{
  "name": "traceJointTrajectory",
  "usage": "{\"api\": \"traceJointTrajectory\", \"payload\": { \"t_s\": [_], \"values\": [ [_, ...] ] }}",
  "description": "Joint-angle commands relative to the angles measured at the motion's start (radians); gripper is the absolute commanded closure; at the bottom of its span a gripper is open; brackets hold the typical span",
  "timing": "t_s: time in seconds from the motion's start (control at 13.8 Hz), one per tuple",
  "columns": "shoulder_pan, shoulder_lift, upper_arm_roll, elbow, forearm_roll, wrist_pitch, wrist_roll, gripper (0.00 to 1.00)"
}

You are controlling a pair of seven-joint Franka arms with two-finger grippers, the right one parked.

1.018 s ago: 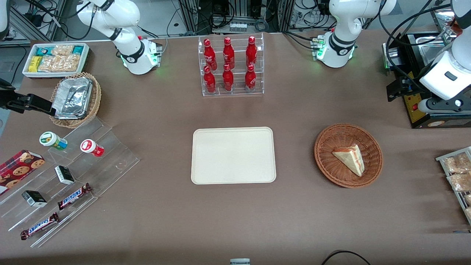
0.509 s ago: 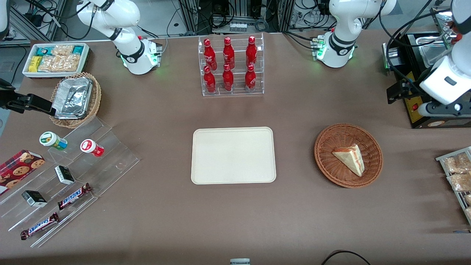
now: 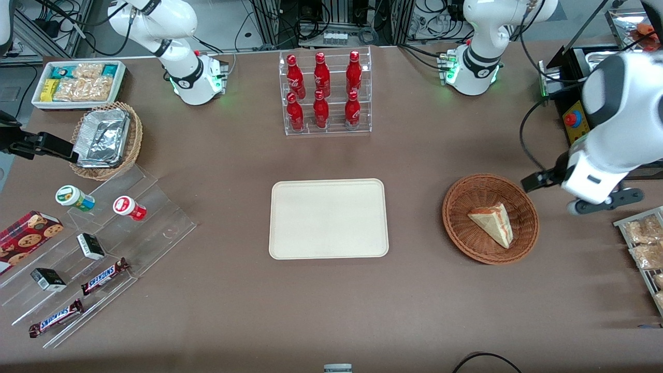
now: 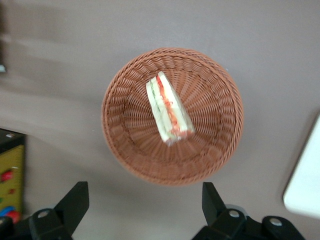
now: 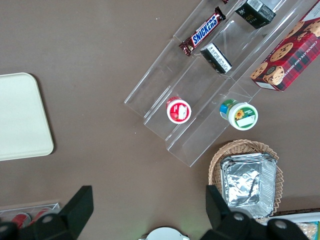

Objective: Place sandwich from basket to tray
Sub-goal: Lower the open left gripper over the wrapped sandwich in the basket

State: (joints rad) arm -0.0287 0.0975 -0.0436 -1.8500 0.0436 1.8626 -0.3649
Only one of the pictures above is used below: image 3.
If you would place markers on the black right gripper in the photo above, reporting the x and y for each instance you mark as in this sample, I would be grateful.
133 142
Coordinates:
16 140

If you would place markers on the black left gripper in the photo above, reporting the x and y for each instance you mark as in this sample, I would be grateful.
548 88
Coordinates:
557 171

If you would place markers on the triangle sandwich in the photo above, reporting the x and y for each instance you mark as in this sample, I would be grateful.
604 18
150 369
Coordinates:
494 224

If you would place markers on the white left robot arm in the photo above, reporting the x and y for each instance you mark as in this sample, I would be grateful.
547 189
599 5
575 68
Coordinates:
621 119

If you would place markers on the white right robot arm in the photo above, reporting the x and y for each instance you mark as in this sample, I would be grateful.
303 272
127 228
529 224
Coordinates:
181 72

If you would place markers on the light brown wicker basket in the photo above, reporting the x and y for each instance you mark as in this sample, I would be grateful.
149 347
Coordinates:
133 145

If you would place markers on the dark brown wicker basket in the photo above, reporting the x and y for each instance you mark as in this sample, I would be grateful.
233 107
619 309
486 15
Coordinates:
466 233

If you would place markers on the shiny metal tray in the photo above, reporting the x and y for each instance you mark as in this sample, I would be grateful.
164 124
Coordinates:
624 26

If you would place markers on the cream plastic tray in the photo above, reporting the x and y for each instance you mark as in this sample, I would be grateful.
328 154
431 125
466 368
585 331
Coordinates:
328 218

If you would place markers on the silver foil pack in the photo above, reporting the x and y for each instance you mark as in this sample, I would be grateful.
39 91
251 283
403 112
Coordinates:
102 137

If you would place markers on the green lid cup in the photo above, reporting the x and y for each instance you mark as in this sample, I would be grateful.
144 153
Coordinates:
72 197

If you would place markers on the yellow snack packet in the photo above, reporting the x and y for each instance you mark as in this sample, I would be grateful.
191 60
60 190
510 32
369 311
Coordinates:
49 89

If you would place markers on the large clear cracker bag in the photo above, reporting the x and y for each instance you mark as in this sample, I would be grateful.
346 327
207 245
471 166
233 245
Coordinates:
85 89

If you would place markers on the yellow emergency stop box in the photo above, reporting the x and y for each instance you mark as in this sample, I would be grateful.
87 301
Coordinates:
579 129

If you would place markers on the teal snack packet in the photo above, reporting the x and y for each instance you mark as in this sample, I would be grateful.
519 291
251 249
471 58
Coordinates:
63 71

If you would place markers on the small clear cracker bag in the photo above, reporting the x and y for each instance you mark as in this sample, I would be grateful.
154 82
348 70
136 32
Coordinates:
88 70

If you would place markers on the white plastic snack bin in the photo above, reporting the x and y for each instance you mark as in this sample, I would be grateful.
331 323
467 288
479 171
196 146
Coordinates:
120 83

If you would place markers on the red lid cup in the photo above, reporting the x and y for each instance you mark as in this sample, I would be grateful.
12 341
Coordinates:
127 207

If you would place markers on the red cookie box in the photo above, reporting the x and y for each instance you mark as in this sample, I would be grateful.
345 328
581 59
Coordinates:
26 238

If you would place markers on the small black box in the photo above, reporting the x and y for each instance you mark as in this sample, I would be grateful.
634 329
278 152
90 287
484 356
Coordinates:
48 280
91 246

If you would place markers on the black control box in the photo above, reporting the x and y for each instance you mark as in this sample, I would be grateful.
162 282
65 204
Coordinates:
570 72

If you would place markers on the clear bag of pastries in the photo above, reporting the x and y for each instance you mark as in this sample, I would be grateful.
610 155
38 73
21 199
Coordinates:
648 256
645 229

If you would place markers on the clear acrylic stepped stand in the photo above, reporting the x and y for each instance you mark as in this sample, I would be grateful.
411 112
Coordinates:
155 228

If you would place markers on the Snickers bar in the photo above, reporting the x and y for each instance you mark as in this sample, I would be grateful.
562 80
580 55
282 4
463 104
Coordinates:
103 276
56 317

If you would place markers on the red cola bottle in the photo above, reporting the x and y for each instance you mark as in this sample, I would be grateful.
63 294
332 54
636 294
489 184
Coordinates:
295 115
296 77
352 112
354 73
321 76
321 113

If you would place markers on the clear acrylic bottle rack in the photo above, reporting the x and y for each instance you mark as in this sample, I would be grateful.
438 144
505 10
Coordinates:
334 132

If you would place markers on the grey power strip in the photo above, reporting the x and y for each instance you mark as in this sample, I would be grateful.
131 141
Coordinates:
335 38

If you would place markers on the small grey device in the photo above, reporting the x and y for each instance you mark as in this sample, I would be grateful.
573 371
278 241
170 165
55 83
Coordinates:
337 368

